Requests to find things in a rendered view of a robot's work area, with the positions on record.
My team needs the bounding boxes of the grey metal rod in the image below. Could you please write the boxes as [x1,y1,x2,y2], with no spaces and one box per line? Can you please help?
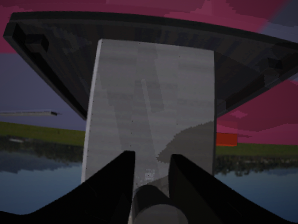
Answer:
[0,111,57,117]

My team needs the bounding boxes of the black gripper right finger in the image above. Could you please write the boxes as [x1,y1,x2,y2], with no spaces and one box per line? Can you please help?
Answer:
[168,153,298,224]

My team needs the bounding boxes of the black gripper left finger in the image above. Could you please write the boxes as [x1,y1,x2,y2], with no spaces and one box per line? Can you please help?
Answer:
[0,151,136,224]

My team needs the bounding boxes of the dark grey cylinder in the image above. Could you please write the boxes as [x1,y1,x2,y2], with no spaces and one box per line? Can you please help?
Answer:
[132,185,190,224]

